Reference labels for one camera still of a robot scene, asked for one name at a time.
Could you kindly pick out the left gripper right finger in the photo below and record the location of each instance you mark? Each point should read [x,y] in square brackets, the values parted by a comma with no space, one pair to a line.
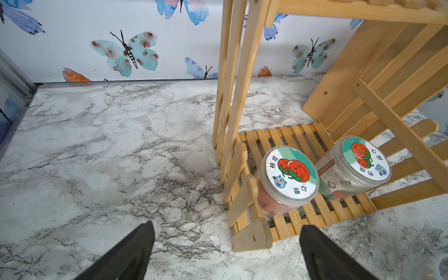
[327,261]

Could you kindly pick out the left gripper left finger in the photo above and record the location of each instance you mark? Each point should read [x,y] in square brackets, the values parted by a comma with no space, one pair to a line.
[127,260]

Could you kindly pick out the strawberry lid jar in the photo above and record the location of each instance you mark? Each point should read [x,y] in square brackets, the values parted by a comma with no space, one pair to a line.
[352,166]
[287,180]

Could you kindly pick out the two-tier bamboo shelf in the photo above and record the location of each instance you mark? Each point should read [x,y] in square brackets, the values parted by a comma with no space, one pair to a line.
[394,62]

